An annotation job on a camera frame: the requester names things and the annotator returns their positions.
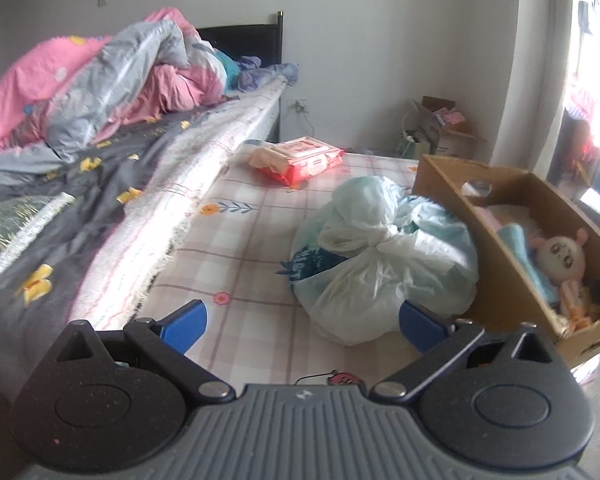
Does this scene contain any pink plush doll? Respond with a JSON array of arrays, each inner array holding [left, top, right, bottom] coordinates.
[[532, 227, 600, 333]]

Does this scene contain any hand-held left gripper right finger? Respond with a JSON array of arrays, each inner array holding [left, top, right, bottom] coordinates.
[[370, 300, 556, 405]]

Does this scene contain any black bed headboard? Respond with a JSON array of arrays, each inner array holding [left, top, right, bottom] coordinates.
[[196, 10, 286, 143]]

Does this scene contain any open cardboard carton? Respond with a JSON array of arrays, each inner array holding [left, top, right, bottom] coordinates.
[[412, 96, 486, 161]]

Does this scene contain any pink charm with cord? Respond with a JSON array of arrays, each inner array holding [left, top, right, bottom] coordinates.
[[292, 370, 361, 387]]

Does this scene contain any grey yellow-patterned bedsheet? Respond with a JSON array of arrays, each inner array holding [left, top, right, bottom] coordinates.
[[0, 100, 246, 391]]

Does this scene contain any brown cardboard box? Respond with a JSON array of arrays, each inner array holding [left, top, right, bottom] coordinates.
[[412, 154, 600, 368]]

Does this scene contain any checkered floral mat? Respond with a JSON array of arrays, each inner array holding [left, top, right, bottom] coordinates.
[[145, 140, 431, 386]]

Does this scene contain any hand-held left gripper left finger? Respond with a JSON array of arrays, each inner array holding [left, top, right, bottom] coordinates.
[[55, 300, 233, 405]]

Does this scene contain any red wet wipes pack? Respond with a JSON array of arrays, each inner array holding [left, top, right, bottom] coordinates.
[[249, 136, 346, 187]]

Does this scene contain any white plastic bag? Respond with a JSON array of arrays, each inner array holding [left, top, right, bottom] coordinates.
[[280, 176, 481, 346]]

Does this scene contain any blue grey garment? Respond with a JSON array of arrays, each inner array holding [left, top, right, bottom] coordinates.
[[235, 54, 301, 93]]

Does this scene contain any white pink-lined mattress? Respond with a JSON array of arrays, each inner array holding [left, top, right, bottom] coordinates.
[[75, 77, 291, 331]]

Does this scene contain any pink and grey quilt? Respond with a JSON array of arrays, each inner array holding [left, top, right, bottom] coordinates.
[[0, 7, 231, 163]]

